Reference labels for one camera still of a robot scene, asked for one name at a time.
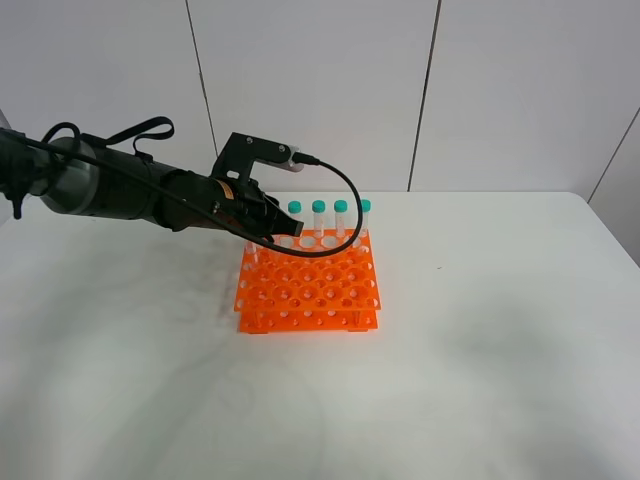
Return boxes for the row tube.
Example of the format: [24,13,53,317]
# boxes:
[312,200,326,239]
[287,200,304,237]
[334,199,348,239]
[359,199,371,238]

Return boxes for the orange test tube rack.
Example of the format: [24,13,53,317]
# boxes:
[234,235,381,334]

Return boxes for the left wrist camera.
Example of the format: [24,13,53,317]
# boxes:
[211,132,320,185]

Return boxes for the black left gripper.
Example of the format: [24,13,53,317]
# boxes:
[159,170,293,242]

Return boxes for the left camera cable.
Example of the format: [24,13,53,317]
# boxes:
[19,134,366,260]

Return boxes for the front-left rack tube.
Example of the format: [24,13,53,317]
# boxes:
[245,242,259,265]

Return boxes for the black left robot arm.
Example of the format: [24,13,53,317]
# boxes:
[1,117,303,240]

